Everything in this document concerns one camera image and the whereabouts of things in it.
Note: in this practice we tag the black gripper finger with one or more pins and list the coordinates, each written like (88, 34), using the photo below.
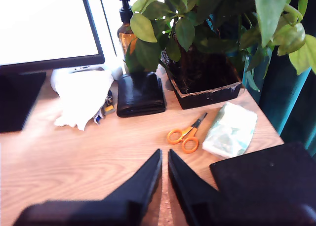
(185, 186)
(145, 184)

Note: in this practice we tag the crumpled white plastic bag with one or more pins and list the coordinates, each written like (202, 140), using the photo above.
(81, 100)

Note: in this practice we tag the black leather wallet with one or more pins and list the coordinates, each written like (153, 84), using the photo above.
(140, 95)

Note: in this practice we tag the large black computer monitor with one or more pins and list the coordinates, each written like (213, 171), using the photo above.
(49, 26)

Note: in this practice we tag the white game controller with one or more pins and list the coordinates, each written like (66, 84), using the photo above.
(117, 73)

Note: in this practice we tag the bunch of keys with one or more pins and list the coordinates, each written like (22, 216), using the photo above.
(108, 108)

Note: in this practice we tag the teal curtain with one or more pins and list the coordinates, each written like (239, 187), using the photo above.
(284, 100)

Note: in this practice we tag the black rectangular plant pot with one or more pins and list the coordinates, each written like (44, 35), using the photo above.
(209, 99)

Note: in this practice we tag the green leafy houseplant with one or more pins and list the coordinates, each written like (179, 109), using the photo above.
(197, 13)

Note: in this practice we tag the amber pump bottle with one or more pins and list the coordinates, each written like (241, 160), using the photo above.
(124, 36)

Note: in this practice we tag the pale green tissue pack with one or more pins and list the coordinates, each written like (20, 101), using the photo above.
(229, 132)

